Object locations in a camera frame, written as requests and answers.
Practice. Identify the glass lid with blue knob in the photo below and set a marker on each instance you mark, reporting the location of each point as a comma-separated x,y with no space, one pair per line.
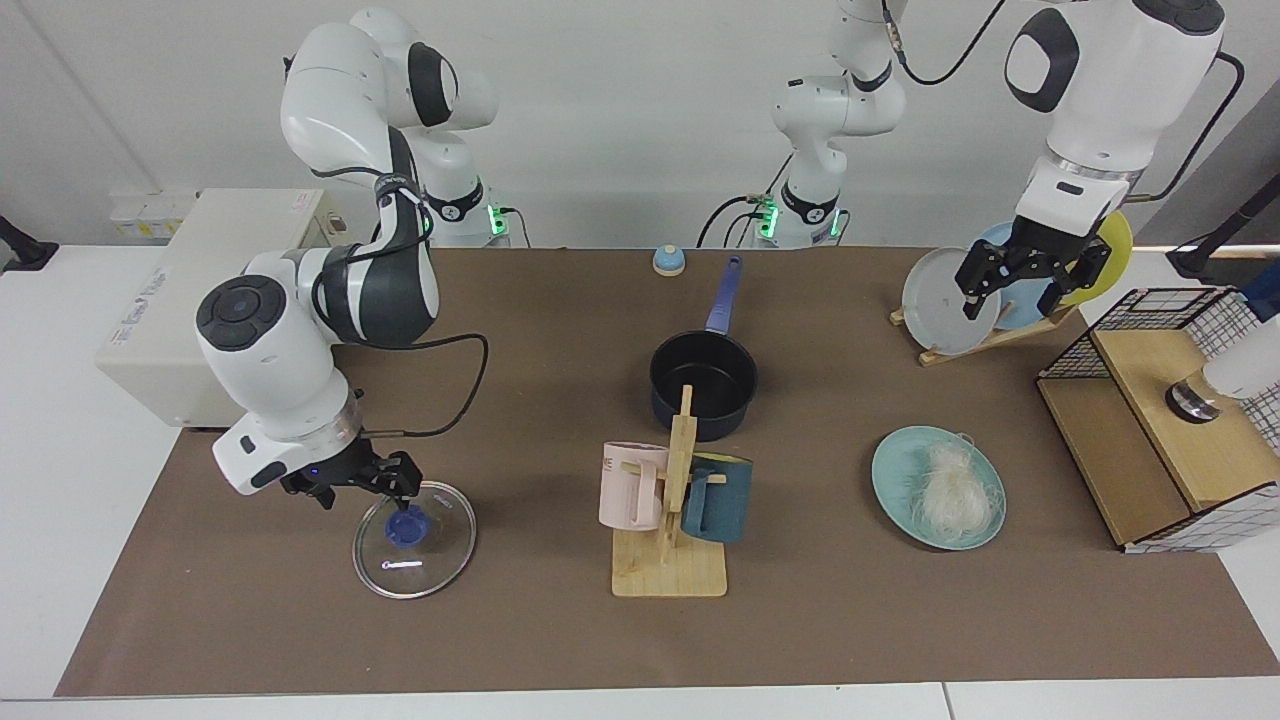
420,570

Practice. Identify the white vermicelli bundle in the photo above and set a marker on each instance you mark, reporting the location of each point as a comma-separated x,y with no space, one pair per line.
950,495

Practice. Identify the grey plate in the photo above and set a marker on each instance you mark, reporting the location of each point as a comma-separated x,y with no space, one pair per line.
935,300

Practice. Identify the light blue plate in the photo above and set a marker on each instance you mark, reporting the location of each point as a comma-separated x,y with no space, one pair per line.
1020,308

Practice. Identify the wooden plate rack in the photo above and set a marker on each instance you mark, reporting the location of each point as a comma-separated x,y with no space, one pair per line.
985,345

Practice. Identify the yellow plate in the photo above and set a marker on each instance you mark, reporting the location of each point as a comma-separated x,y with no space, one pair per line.
1118,250

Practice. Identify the pale green plate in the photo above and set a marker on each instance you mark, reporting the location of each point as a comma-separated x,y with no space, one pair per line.
895,480

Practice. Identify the black stand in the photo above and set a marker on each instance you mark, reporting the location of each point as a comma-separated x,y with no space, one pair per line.
25,252
1215,245

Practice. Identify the white cylinder with silver end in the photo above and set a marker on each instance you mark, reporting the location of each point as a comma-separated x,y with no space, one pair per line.
1240,370

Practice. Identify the blue object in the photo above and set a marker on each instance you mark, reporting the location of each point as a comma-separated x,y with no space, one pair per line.
1262,290

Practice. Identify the pink cup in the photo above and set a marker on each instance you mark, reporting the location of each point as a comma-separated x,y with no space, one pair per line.
625,490

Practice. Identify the pale toaster oven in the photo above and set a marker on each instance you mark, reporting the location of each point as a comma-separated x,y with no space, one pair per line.
210,260

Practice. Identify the wooden cup stand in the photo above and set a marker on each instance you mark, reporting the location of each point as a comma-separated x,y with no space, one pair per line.
668,570

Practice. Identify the small blue round thing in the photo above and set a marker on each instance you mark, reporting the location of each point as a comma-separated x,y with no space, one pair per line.
669,262

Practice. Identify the dark teal cup yellow inside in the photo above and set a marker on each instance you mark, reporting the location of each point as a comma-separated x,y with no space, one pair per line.
725,500

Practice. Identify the white socket box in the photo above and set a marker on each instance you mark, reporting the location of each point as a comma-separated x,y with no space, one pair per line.
150,215

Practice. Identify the brown table cloth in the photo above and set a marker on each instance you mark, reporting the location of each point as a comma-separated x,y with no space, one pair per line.
800,620

